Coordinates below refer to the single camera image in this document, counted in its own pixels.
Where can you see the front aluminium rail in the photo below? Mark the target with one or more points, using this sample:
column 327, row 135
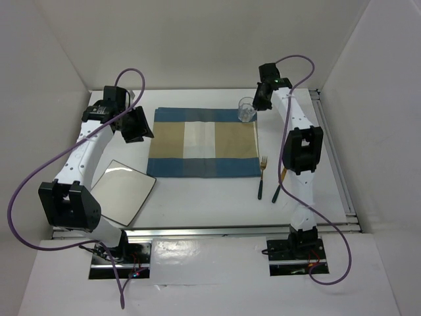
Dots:
column 351, row 227

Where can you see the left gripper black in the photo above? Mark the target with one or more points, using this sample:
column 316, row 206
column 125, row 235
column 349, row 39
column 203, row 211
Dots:
column 141, row 129

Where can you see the blue beige white cloth placemat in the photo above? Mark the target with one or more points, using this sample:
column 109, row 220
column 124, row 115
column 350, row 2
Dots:
column 203, row 143

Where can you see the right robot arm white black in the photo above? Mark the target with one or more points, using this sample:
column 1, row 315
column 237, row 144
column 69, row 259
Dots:
column 299, row 159

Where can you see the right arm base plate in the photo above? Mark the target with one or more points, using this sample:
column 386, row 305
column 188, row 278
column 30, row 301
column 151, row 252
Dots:
column 284, row 262

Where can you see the clear plastic cup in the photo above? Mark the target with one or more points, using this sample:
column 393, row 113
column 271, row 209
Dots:
column 246, row 111

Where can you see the square white plate dark rim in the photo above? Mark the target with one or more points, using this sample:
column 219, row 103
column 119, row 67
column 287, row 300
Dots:
column 121, row 192

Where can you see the gold knife green handle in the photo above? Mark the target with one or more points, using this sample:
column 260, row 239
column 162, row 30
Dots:
column 277, row 192

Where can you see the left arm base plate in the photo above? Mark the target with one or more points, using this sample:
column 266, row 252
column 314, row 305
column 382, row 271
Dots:
column 134, row 263

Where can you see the right side aluminium rail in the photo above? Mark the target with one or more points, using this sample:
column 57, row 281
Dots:
column 334, row 160

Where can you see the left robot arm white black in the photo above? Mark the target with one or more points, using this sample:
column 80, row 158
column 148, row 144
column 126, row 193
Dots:
column 67, row 200

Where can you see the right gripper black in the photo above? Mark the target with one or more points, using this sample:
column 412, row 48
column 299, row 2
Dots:
column 258, row 104

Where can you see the aluminium rail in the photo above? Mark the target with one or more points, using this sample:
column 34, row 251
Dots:
column 351, row 227
column 334, row 160

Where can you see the gold fork green handle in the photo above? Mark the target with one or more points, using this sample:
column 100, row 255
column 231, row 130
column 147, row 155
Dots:
column 263, row 164

